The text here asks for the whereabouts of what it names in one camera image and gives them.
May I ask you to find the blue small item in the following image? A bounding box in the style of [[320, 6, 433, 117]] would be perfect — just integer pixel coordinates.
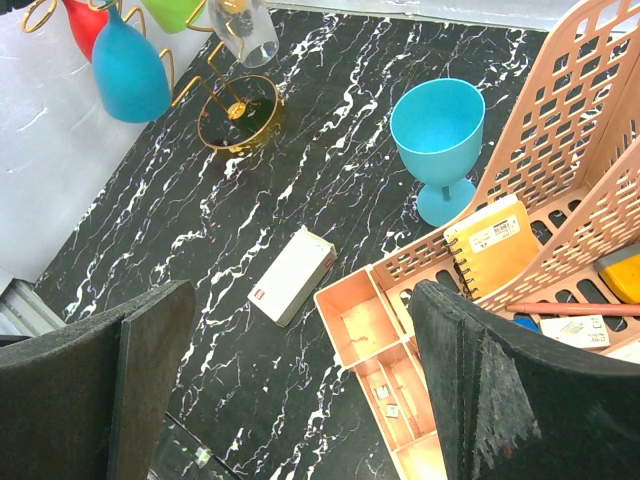
[[513, 316, 540, 332]]

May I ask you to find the white card box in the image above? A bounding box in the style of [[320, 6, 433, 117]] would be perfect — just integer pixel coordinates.
[[539, 315, 611, 349]]

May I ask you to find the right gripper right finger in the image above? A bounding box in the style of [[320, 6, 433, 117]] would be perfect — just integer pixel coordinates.
[[409, 280, 639, 479]]

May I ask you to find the clear wine glass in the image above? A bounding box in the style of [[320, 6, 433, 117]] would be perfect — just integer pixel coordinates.
[[207, 0, 279, 68]]

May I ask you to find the red wine glass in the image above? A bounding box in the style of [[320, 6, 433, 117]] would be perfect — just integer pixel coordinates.
[[63, 0, 109, 63]]

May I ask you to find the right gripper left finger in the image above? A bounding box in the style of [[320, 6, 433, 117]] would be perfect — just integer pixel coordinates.
[[1, 281, 196, 479]]

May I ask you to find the pink desk organizer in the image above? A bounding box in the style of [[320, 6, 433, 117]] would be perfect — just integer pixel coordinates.
[[314, 1, 639, 479]]

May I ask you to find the gold wire glass rack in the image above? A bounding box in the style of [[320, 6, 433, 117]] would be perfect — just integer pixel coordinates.
[[19, 0, 284, 153]]

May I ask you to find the blue wine glass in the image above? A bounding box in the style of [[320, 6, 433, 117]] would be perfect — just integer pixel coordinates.
[[92, 1, 171, 123], [390, 78, 486, 227]]

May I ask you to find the white small box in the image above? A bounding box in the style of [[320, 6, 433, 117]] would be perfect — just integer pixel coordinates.
[[247, 226, 337, 328]]

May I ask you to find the pink pen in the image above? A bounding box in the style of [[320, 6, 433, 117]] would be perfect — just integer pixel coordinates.
[[505, 302, 640, 317]]

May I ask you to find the yellow spiral notebook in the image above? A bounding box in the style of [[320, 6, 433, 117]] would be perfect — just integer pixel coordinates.
[[444, 194, 539, 300]]

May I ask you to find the yellow eraser block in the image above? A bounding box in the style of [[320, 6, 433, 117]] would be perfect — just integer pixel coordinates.
[[594, 243, 639, 304]]

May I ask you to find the green wine glass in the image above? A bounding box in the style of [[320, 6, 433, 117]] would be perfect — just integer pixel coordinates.
[[142, 0, 213, 34]]

